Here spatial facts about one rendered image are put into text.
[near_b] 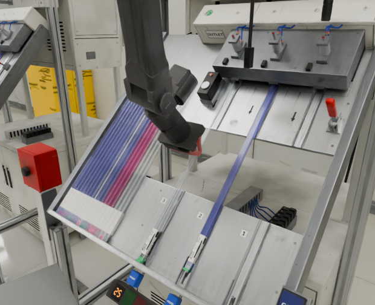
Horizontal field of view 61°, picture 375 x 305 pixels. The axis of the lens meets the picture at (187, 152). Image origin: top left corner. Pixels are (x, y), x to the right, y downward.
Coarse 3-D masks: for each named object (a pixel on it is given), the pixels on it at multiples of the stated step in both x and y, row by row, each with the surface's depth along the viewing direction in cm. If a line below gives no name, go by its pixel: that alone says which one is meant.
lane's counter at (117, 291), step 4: (116, 284) 73; (116, 288) 73; (120, 288) 72; (124, 288) 72; (112, 292) 73; (116, 292) 72; (120, 292) 72; (112, 296) 72; (116, 296) 72; (120, 296) 71; (116, 300) 71
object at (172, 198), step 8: (232, 88) 85; (224, 96) 84; (224, 104) 84; (216, 112) 82; (216, 120) 82; (208, 128) 81; (208, 136) 81; (192, 160) 78; (184, 168) 78; (184, 176) 77; (176, 184) 77; (176, 192) 76; (168, 200) 75; (168, 208) 74; (160, 216) 74; (160, 224) 73; (144, 256) 71
